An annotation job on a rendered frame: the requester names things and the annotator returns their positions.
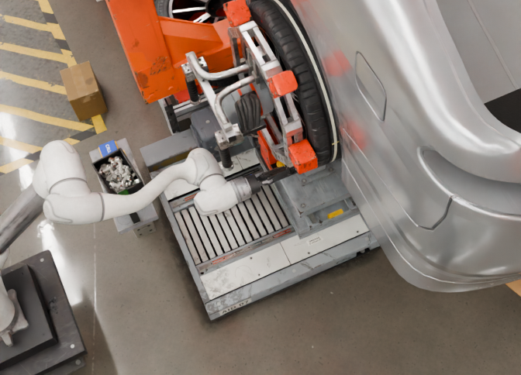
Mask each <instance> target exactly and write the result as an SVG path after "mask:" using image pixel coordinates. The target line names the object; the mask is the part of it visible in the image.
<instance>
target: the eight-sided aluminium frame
mask: <svg viewBox="0 0 521 375"><path fill-rule="evenodd" d="M228 36H229V41H230V46H231V50H232V55H233V65H234V67H239V66H241V65H244V64H245V63H246V61H245V60H247V51H246V48H248V50H249V51H250V54H251V55H252V57H253V58H254V60H255V62H256V63H257V66H258V67H259V69H260V72H261V74H262V76H263V78H264V81H265V83H266V85H267V89H268V90H269V93H270V96H271V99H272V101H273V104H274V108H275V110H276V112H277V115H278V118H279V121H280V125H281V130H282V134H283V137H282V135H281V133H280V131H279V130H278V127H277V126H276V124H275V123H274V120H273V119H272V117H271V114H270V112H269V113H267V114H265V115H262V116H261V117H260V119H266V120H267V123H268V125H269V126H270V128H271V130H272V132H273V133H274V136H275V138H276V139H277V141H278V144H276V145H275V144H274V141H273V139H272V138H271V136H270V134H269V132H268V131H267V129H266V128H265V129H262V130H261V133H262V135H263V136H264V138H265V140H266V142H267V144H268V145H269V147H270V149H271V153H272V155H273V156H274V158H275V159H276V160H279V161H281V162H282V163H283V164H285V165H286V166H287V167H293V166H294V165H293V163H292V161H291V160H290V159H289V155H288V146H290V145H292V136H294V141H295V143H297V142H299V141H301V140H303V138H302V132H303V128H302V123H301V119H300V118H299V117H298V113H297V111H296V109H295V105H294V102H293V100H292V97H291V94H290V93H288V94H286V95H283V97H284V99H285V103H286V105H287V108H288V111H289V114H290V116H291V117H289V118H286V116H285V113H284V110H283V108H282V105H281V102H280V99H279V98H274V97H273V95H272V93H271V89H270V87H269V85H268V83H267V79H268V78H270V77H272V76H274V75H276V74H279V73H281V72H284V71H283V70H282V68H281V65H280V63H279V61H278V59H276V57H275V55H274V54H273V52H272V50H271V48H270V47H269V46H268V44H267V42H266V40H265V38H264V37H263V35H262V34H261V31H260V30H259V28H258V25H257V24H256V23H255V21H250V22H247V23H244V24H242V25H240V26H237V27H229V28H228ZM251 37H255V39H256V41H257V42H258V44H259V46H261V48H262V50H263V51H264V53H265V55H266V58H267V60H268V61H269V62H267V63H265V62H264V60H263V58H262V57H261V55H260V53H259V52H258V50H257V48H256V47H255V45H254V43H253V41H252V39H251ZM238 38H240V44H241V49H242V54H243V58H241V59H240V55H239V50H238V45H237V40H236V39H238ZM245 74H248V75H249V76H251V75H252V73H250V72H249V71H245V72H243V73H241V74H238V78H239V79H240V80H242V79H244V78H245V77H244V75H245Z"/></svg>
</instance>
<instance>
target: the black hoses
mask: <svg viewBox="0 0 521 375"><path fill-rule="evenodd" d="M234 107H235V109H236V113H237V117H238V119H239V123H240V133H241V135H242V137H245V136H248V135H250V134H252V133H254V132H257V131H259V130H262V129H265V128H267V126H266V123H265V121H264V120H263V119H261V101H260V99H259V98H258V97H257V93H256V91H251V92H248V93H246V94H244V95H241V96H240V99H239V100H237V101H236V102H235V104H234ZM244 109H245V111H244ZM245 114H246V115H245Z"/></svg>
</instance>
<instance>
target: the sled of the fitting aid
mask: <svg viewBox="0 0 521 375"><path fill-rule="evenodd" d="M254 148H255V153H256V156H257V159H258V160H259V162H260V165H261V166H262V168H263V169H264V172H267V171H269V168H268V166H267V164H266V162H265V161H264V158H263V157H262V155H261V147H260V146H259V145H258V146H255V147H254ZM271 186H272V187H273V189H274V191H275V193H276V195H277V196H278V199H279V201H280V202H281V204H282V206H283V208H284V210H285V212H286V214H287V216H288V218H289V220H290V222H291V223H292V225H293V227H294V229H295V231H296V233H297V235H298V237H299V239H303V238H305V237H307V236H310V235H312V234H314V233H316V232H319V231H321V230H324V229H326V228H329V227H330V226H332V225H335V224H337V223H340V222H342V221H344V220H347V219H349V218H352V217H354V216H355V215H359V214H360V213H361V212H360V211H359V209H358V207H357V206H356V204H355V202H354V200H353V199H352V197H349V198H346V199H343V200H342V201H338V202H337V203H335V204H332V205H330V206H327V207H325V208H322V209H320V210H318V211H316V212H313V213H311V214H309V215H306V216H304V217H302V218H300V217H299V215H298V212H297V211H296V210H295V207H294V205H293V204H292V201H291V200H290V198H289V196H288V194H287V192H286V190H285V188H284V187H283V185H282V183H281V181H276V182H274V183H273V184H272V185H271Z"/></svg>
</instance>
